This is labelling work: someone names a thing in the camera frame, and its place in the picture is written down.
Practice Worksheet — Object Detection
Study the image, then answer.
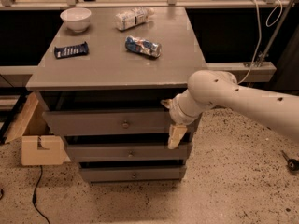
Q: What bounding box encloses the dark blue snack bar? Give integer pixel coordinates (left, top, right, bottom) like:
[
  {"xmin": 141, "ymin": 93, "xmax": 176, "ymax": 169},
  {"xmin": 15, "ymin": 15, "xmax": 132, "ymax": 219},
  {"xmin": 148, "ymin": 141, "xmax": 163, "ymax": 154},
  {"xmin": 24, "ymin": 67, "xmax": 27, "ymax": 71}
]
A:
[{"xmin": 54, "ymin": 42, "xmax": 89, "ymax": 59}]

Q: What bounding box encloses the black wheel caster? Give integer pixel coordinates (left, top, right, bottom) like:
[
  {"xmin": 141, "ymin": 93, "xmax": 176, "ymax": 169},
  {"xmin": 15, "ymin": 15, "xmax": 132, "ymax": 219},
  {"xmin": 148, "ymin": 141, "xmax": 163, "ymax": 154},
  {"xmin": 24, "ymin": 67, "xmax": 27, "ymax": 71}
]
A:
[{"xmin": 281, "ymin": 151, "xmax": 299, "ymax": 171}]

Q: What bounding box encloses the wooden box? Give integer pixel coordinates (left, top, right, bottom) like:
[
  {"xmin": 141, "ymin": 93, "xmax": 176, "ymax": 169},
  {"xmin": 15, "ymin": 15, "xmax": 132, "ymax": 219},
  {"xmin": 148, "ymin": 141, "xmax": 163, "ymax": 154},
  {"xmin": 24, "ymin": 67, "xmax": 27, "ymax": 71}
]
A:
[{"xmin": 6, "ymin": 93, "xmax": 70, "ymax": 166}]

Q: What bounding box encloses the grey top drawer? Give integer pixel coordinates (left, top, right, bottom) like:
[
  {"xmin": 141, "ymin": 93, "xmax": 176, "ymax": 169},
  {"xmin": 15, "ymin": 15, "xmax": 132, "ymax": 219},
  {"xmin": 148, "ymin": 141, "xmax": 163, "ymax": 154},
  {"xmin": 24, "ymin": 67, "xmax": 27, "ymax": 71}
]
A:
[{"xmin": 43, "ymin": 109, "xmax": 173, "ymax": 136}]

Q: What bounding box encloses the grey drawer cabinet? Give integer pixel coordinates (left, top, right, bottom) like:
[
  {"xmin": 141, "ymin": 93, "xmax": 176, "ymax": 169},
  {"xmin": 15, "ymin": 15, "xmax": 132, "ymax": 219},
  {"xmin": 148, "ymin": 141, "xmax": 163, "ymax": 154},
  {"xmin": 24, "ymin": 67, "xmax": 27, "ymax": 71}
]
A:
[{"xmin": 27, "ymin": 7, "xmax": 206, "ymax": 172}]

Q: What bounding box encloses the black floor cable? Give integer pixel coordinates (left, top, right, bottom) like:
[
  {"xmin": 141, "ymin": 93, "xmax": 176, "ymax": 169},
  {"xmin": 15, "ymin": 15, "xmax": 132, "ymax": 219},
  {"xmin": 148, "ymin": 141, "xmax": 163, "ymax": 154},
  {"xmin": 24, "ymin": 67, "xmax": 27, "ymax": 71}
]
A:
[{"xmin": 32, "ymin": 165, "xmax": 51, "ymax": 224}]

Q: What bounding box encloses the white ceramic bowl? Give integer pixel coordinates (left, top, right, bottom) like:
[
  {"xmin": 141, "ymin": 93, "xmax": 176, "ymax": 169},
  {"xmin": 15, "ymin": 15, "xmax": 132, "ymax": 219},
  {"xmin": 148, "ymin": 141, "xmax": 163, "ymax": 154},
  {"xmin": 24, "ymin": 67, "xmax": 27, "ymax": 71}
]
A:
[{"xmin": 60, "ymin": 7, "xmax": 92, "ymax": 33}]

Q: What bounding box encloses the grey drawer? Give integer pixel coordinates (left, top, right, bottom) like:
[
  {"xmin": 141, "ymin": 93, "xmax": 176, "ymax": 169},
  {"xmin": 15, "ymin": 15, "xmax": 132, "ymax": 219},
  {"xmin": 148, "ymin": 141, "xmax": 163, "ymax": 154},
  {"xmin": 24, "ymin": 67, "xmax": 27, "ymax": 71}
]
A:
[
  {"xmin": 43, "ymin": 109, "xmax": 173, "ymax": 136},
  {"xmin": 80, "ymin": 166, "xmax": 186, "ymax": 183},
  {"xmin": 66, "ymin": 142, "xmax": 192, "ymax": 162}
]

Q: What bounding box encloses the crushed blue silver can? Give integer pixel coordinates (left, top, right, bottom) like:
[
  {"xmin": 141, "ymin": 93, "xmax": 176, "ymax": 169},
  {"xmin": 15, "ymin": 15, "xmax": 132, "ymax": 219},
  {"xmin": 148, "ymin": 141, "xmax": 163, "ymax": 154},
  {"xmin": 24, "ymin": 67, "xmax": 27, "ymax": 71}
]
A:
[{"xmin": 125, "ymin": 35, "xmax": 162, "ymax": 58}]

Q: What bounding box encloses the grey bottom drawer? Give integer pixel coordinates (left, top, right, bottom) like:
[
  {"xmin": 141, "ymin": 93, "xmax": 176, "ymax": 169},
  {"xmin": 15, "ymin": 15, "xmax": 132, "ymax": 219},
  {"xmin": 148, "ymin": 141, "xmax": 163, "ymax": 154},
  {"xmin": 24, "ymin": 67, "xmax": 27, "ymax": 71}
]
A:
[{"xmin": 80, "ymin": 166, "xmax": 186, "ymax": 183}]

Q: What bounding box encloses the white plastic bottle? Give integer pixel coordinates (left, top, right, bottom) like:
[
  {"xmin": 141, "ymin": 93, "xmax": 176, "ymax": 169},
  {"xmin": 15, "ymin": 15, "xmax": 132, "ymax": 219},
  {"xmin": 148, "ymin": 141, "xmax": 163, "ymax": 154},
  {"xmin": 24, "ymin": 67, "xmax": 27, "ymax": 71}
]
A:
[{"xmin": 115, "ymin": 7, "xmax": 154, "ymax": 31}]

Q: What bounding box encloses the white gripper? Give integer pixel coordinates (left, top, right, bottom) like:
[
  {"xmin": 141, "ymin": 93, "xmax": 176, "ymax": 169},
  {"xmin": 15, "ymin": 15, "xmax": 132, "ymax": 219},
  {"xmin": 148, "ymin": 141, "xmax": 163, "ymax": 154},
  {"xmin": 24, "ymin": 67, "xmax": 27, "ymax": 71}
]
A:
[{"xmin": 161, "ymin": 90, "xmax": 204, "ymax": 149}]

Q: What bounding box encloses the grey middle drawer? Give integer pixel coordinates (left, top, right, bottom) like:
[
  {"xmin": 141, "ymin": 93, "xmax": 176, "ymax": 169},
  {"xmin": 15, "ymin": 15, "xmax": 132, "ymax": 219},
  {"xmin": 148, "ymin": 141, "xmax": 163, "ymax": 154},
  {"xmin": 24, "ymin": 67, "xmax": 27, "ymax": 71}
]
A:
[{"xmin": 66, "ymin": 142, "xmax": 192, "ymax": 162}]

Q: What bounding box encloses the thin metal pole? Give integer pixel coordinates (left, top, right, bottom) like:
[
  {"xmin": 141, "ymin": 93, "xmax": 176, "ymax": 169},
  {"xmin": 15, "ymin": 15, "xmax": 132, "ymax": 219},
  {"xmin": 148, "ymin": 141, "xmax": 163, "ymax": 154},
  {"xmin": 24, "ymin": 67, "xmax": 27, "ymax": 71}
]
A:
[{"xmin": 252, "ymin": 0, "xmax": 295, "ymax": 67}]

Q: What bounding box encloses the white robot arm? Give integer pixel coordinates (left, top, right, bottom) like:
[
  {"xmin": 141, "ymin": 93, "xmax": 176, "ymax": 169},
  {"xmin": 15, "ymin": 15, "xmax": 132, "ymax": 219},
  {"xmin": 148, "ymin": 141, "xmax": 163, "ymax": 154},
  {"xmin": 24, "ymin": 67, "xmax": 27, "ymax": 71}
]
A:
[{"xmin": 162, "ymin": 70, "xmax": 299, "ymax": 149}]

